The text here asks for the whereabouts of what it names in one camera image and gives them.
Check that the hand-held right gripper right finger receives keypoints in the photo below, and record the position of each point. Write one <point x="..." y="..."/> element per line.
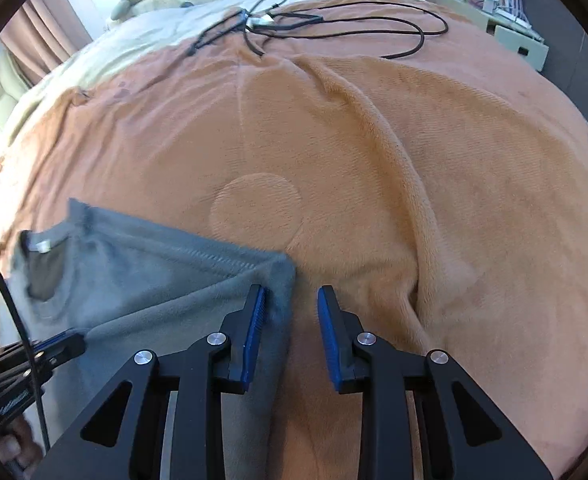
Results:
<point x="330" y="345"/>

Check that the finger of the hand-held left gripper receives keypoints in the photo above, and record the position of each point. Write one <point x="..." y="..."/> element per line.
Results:
<point x="69" y="352"/>
<point x="54" y="340"/>

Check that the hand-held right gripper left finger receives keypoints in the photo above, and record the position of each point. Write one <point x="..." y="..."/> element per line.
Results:
<point x="254" y="340"/>

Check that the plain grey T-shirt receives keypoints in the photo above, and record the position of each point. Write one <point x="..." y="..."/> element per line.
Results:
<point x="149" y="280"/>

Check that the person's left hand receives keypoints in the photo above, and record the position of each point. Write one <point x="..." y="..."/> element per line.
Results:
<point x="19" y="442"/>

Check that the orange fleece blanket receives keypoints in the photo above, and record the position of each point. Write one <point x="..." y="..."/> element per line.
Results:
<point x="399" y="160"/>

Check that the pink curtain beside sofa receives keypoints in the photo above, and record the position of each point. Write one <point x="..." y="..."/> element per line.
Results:
<point x="49" y="35"/>

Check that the cream bed sheet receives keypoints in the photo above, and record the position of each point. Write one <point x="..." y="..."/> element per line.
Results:
<point x="139" y="35"/>

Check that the white nightstand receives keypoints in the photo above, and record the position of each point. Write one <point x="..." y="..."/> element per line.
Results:
<point x="519" y="47"/>

